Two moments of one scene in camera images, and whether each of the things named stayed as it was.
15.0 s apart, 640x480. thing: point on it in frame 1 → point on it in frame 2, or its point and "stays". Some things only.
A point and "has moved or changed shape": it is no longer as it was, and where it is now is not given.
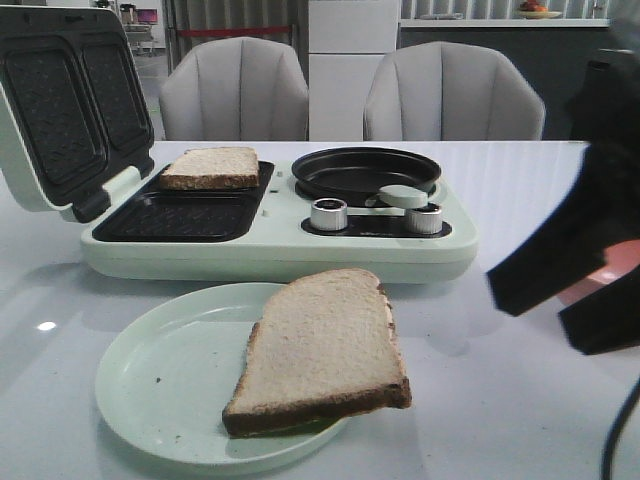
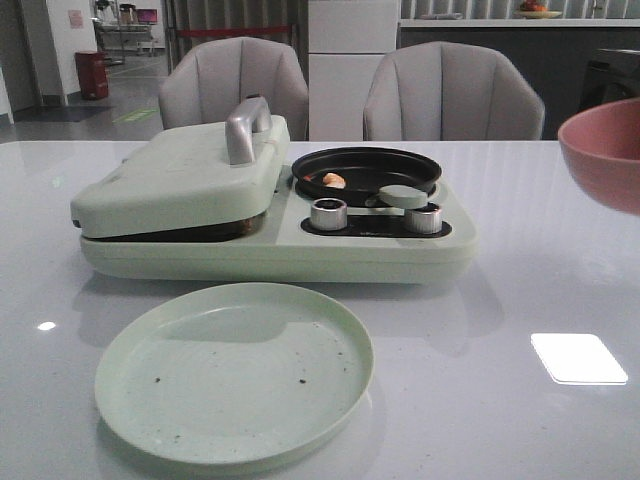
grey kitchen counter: [552, 53] stays
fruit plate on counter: [532, 10] stays
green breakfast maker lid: [74, 111] → [191, 173]
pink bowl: [620, 257] has moved or changed shape
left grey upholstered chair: [236, 89] stays
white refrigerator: [345, 38] stays
